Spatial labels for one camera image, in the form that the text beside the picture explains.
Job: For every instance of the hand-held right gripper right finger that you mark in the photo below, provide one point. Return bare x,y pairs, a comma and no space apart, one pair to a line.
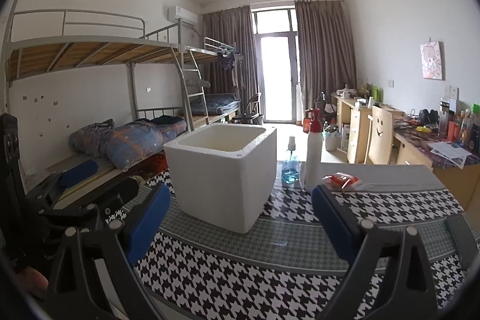
333,222

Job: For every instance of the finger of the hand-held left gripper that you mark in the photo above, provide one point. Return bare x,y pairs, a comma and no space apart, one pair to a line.
80,170
120,192

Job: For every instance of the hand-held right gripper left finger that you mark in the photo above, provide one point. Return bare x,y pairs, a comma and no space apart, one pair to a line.
148,218

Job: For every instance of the white foam box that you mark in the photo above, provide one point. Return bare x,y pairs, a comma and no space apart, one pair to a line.
217,185

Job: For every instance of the person's left hand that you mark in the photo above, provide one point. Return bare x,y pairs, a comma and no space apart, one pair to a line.
33,280

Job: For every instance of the red snack packet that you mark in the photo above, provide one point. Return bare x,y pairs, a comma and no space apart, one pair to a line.
343,180

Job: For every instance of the blue patterned quilt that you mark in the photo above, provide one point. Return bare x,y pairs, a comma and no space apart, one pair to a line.
135,140

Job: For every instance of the white pump bottle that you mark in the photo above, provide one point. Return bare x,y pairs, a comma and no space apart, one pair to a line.
313,162

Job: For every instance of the small blue spray bottle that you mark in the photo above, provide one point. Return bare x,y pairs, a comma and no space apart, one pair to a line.
290,173

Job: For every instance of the white bucket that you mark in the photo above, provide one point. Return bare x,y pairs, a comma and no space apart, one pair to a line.
332,140

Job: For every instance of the wooden smiley face chair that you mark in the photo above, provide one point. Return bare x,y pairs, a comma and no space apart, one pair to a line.
379,132

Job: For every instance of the houndstooth tablecloth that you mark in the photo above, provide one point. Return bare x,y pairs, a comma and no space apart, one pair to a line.
243,275

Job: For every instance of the orange bottle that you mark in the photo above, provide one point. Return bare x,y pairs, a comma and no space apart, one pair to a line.
306,119

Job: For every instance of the large metal bunk bed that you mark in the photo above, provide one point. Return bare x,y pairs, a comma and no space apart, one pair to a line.
93,50

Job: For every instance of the light wooden desk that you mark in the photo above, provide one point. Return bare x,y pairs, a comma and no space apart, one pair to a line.
450,185

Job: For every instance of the folded blue blanket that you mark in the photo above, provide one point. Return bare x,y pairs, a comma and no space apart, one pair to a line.
213,103

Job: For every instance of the yellow desk object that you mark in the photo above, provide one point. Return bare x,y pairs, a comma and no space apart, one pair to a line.
423,129

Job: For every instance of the dark green flat case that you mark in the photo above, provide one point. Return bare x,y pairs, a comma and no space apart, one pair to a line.
463,241

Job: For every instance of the printed paper sheets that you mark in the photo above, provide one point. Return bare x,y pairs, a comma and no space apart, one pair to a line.
450,153

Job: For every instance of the green bag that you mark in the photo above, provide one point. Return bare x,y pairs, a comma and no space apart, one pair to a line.
377,94

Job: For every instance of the black folding chair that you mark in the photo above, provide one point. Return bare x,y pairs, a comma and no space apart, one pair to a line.
253,110

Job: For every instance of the black headphones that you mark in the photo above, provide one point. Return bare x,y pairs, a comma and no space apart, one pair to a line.
428,117

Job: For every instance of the clear jar with black lid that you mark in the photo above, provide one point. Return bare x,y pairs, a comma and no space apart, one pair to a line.
444,117

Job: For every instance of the glass balcony door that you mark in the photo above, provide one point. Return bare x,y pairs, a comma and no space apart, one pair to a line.
275,72

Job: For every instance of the small metal bunk bed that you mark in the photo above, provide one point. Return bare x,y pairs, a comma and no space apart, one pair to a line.
210,50

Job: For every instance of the brown curtain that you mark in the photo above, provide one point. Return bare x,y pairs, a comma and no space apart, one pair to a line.
322,54
225,35

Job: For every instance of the dark hanging clothes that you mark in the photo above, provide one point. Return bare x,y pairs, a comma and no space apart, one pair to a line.
227,59

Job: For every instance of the white air conditioner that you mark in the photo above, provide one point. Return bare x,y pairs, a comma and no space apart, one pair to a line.
182,14

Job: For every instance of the wall poster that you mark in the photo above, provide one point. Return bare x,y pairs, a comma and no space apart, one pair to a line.
431,59

